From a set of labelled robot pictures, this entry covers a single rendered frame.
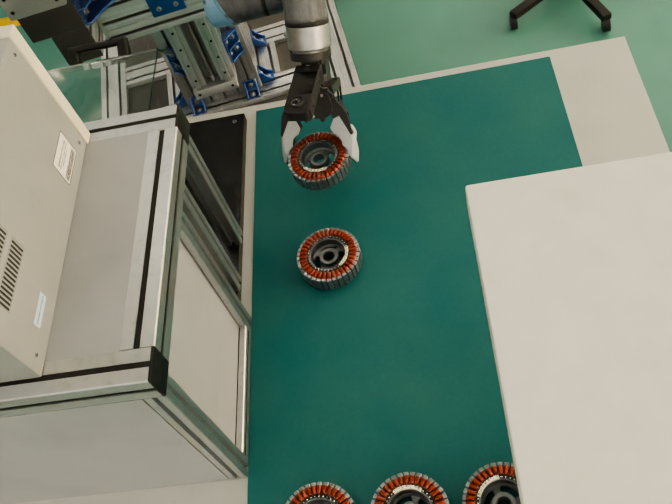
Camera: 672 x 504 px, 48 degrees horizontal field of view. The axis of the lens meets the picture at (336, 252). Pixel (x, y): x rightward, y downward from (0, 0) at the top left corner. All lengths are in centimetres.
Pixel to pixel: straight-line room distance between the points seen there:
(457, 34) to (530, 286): 214
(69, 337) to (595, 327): 60
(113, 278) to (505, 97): 87
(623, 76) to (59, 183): 104
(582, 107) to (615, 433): 92
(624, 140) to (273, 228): 66
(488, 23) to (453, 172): 149
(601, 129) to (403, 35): 149
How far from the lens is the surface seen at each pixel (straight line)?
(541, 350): 71
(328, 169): 133
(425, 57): 275
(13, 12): 189
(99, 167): 112
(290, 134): 136
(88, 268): 101
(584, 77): 156
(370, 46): 284
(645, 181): 82
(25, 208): 98
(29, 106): 104
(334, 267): 129
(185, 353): 103
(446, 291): 127
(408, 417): 118
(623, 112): 150
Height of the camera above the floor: 184
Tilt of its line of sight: 54 degrees down
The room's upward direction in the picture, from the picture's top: 21 degrees counter-clockwise
